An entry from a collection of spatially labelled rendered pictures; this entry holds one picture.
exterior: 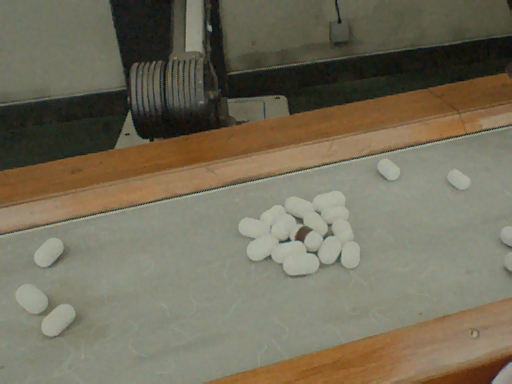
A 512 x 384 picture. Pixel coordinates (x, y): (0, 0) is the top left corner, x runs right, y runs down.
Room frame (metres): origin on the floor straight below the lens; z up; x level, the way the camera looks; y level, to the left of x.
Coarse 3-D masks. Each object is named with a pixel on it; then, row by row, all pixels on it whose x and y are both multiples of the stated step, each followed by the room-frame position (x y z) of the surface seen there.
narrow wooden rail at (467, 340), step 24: (480, 312) 0.36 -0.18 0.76; (504, 312) 0.35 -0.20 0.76; (384, 336) 0.34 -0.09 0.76; (408, 336) 0.34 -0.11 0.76; (432, 336) 0.33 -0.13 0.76; (456, 336) 0.33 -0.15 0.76; (480, 336) 0.33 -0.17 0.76; (504, 336) 0.33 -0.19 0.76; (288, 360) 0.32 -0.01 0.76; (312, 360) 0.32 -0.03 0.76; (336, 360) 0.32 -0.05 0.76; (360, 360) 0.32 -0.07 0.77; (384, 360) 0.31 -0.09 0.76; (408, 360) 0.31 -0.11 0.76; (432, 360) 0.31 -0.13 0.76; (456, 360) 0.31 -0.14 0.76; (480, 360) 0.31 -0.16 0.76; (504, 360) 0.31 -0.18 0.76
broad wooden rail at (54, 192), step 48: (432, 96) 0.78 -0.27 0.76; (480, 96) 0.77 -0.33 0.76; (144, 144) 0.71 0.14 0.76; (192, 144) 0.70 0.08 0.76; (240, 144) 0.69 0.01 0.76; (288, 144) 0.68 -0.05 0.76; (336, 144) 0.68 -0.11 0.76; (384, 144) 0.68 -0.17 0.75; (0, 192) 0.62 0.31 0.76; (48, 192) 0.61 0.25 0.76; (96, 192) 0.61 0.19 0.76; (144, 192) 0.61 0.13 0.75; (192, 192) 0.62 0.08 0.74
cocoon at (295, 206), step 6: (288, 198) 0.56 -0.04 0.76; (294, 198) 0.56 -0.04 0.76; (300, 198) 0.56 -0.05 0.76; (288, 204) 0.55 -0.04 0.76; (294, 204) 0.55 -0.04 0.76; (300, 204) 0.54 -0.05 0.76; (306, 204) 0.54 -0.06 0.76; (312, 204) 0.55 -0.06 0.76; (288, 210) 0.55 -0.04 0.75; (294, 210) 0.54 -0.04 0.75; (300, 210) 0.54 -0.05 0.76; (306, 210) 0.54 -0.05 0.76; (312, 210) 0.54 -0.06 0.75; (300, 216) 0.54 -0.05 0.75
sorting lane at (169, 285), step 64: (256, 192) 0.61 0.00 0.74; (320, 192) 0.60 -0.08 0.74; (384, 192) 0.58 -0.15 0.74; (448, 192) 0.57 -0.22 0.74; (0, 256) 0.52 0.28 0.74; (64, 256) 0.51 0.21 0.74; (128, 256) 0.50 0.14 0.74; (192, 256) 0.49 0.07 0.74; (384, 256) 0.47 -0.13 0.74; (448, 256) 0.46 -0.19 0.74; (0, 320) 0.42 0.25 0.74; (128, 320) 0.41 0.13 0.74; (192, 320) 0.40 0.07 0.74; (256, 320) 0.39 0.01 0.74; (320, 320) 0.39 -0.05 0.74; (384, 320) 0.38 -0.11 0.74
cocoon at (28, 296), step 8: (24, 288) 0.44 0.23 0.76; (32, 288) 0.44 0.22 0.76; (16, 296) 0.44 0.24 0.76; (24, 296) 0.43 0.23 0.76; (32, 296) 0.43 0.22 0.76; (40, 296) 0.43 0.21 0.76; (24, 304) 0.43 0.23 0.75; (32, 304) 0.42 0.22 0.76; (40, 304) 0.42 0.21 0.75; (32, 312) 0.42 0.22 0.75; (40, 312) 0.42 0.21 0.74
